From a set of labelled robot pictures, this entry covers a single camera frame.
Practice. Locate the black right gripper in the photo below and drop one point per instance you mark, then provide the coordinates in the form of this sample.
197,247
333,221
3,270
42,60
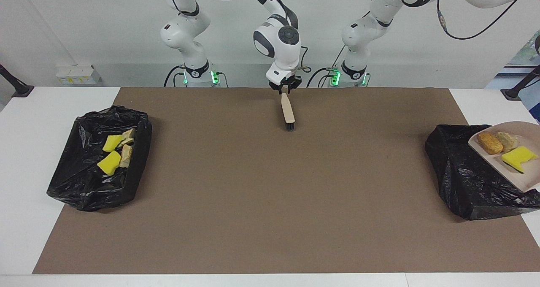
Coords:
287,82

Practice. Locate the beige hand brush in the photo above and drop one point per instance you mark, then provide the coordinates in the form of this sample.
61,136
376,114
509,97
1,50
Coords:
288,112

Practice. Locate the torn bread piece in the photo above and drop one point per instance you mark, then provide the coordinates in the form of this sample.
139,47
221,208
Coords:
126,156
128,136

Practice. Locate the brown bread roll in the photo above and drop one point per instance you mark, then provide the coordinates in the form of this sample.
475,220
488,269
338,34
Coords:
489,143

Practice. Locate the pale bread chunk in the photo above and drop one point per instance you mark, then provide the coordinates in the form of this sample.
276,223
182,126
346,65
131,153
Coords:
508,141

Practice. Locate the notched yellow sponge piece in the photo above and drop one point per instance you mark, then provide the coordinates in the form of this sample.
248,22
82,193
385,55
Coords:
519,157

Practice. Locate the beige plastic dustpan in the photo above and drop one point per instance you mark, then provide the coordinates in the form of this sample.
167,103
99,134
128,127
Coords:
527,129

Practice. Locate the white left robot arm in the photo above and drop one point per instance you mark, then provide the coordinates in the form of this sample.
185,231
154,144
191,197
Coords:
363,29

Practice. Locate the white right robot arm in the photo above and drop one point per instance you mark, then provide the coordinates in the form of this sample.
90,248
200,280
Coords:
282,57

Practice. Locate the black trash bag bin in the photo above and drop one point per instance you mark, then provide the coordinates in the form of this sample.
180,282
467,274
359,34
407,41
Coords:
84,181
464,181

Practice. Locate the brown table mat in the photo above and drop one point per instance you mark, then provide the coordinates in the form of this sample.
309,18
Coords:
253,215

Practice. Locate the white power strip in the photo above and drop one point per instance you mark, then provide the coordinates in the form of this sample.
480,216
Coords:
78,74

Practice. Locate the black stand base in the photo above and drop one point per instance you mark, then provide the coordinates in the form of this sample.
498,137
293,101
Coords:
19,88
517,90

